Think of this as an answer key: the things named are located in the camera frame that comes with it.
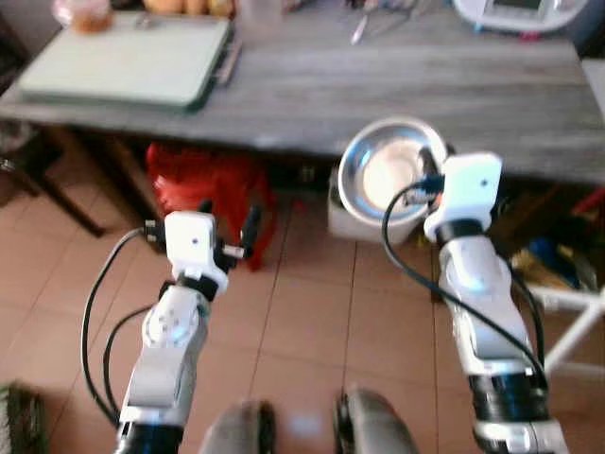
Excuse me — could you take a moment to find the round steel plate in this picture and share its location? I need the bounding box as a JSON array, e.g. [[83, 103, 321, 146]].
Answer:
[[337, 116, 450, 226]]

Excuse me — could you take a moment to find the red plastic stool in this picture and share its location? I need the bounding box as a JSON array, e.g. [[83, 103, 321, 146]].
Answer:
[[145, 142, 277, 272]]

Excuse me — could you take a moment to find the white box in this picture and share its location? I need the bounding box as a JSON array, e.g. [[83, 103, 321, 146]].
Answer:
[[326, 175, 426, 247]]

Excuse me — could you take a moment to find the blue and yellow bag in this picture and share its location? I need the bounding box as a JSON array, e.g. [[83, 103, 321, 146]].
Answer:
[[510, 236, 601, 294]]

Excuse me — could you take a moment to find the metal spoon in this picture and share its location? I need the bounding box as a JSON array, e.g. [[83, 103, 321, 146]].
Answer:
[[350, 11, 372, 45]]

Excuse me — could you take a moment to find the kitchen knife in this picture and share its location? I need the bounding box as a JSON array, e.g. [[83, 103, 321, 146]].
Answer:
[[216, 38, 245, 88]]

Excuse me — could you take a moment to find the pale green cutting board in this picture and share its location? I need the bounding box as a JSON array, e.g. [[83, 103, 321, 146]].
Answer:
[[17, 11, 234, 113]]

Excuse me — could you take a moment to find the white rice cooker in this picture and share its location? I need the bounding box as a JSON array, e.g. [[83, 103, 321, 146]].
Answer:
[[454, 0, 589, 35]]

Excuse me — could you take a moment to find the grey left robot leg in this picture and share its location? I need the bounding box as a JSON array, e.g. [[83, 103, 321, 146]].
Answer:
[[197, 400, 278, 454]]

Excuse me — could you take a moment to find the grey robot leg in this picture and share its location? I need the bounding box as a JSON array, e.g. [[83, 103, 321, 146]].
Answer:
[[197, 400, 278, 454], [336, 386, 424, 454]]

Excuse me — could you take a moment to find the dark wooden chair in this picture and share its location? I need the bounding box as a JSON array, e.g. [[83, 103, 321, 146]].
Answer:
[[0, 123, 107, 237]]

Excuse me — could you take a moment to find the pile of orange fruit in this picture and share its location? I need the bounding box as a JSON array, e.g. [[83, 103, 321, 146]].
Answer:
[[142, 0, 237, 18]]

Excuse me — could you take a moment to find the clear jar with snacks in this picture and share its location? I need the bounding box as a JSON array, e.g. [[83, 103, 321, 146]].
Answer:
[[52, 0, 114, 35]]

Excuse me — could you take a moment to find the grey right robot leg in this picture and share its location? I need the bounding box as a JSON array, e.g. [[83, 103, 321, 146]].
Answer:
[[336, 386, 424, 454]]

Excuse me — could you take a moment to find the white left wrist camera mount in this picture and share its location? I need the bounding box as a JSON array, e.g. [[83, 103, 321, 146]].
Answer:
[[163, 210, 228, 277]]

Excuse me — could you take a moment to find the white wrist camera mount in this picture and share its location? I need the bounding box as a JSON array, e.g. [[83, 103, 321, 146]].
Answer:
[[163, 210, 228, 277], [423, 153, 504, 237]]

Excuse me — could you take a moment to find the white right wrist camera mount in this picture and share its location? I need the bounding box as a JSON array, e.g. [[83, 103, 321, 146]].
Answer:
[[423, 153, 504, 237]]

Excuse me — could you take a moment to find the long black left arm cable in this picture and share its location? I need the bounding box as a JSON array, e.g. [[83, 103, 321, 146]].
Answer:
[[80, 219, 166, 427]]

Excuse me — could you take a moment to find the short black left arm cable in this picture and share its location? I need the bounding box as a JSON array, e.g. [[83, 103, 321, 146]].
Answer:
[[102, 305, 157, 417]]

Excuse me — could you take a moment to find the white metal rack frame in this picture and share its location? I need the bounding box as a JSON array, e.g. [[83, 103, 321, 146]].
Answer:
[[529, 284, 605, 379]]

